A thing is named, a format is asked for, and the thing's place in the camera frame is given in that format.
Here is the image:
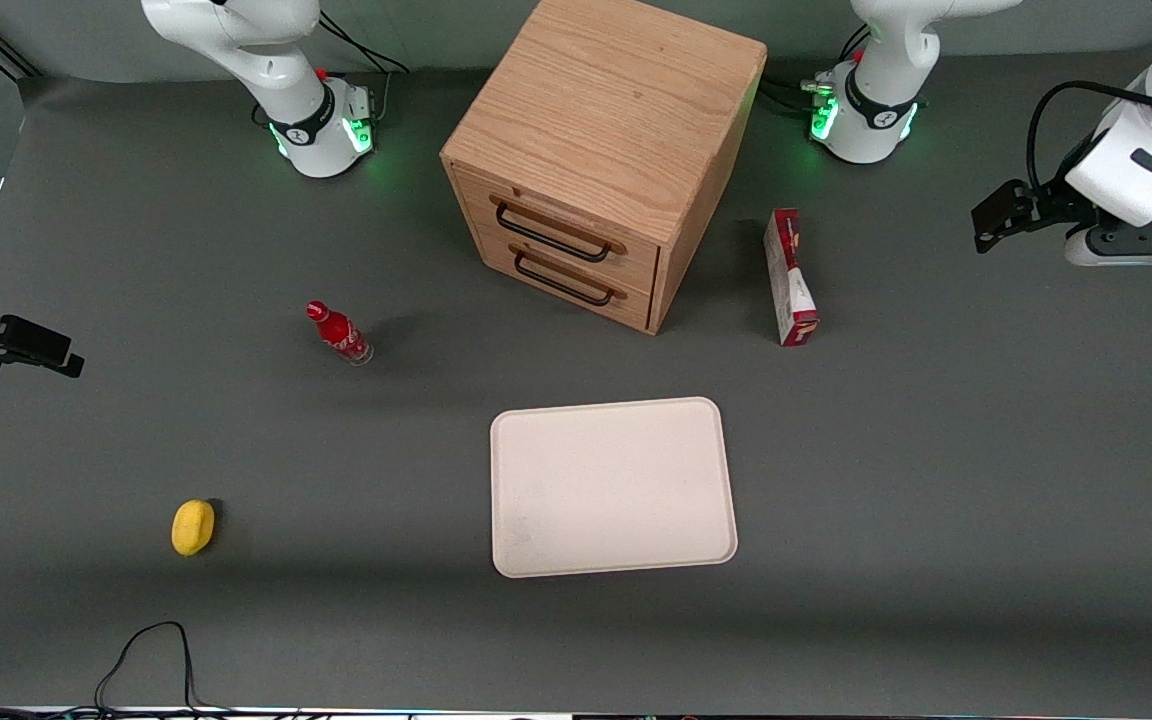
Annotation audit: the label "red cookie box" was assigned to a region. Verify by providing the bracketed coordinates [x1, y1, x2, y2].
[762, 208, 822, 348]

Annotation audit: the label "beige plastic tray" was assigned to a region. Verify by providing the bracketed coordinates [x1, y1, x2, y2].
[489, 396, 740, 580]

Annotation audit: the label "yellow lemon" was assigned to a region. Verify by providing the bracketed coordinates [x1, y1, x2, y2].
[170, 498, 218, 558]

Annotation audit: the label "red cola bottle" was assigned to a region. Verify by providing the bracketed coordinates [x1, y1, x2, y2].
[305, 299, 376, 368]

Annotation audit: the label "wooden drawer front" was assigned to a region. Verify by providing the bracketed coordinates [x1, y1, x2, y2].
[472, 220, 655, 334]
[456, 164, 662, 298]

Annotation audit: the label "wooden drawer cabinet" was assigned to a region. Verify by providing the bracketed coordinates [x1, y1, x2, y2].
[441, 0, 769, 336]

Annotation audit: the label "black base cables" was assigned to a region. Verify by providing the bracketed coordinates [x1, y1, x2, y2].
[762, 28, 872, 113]
[316, 8, 411, 121]

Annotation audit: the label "black looped table cable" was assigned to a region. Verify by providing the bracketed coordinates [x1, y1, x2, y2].
[94, 621, 237, 717]

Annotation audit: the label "black drawer handle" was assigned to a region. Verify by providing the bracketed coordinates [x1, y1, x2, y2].
[510, 242, 628, 308]
[489, 194, 628, 265]

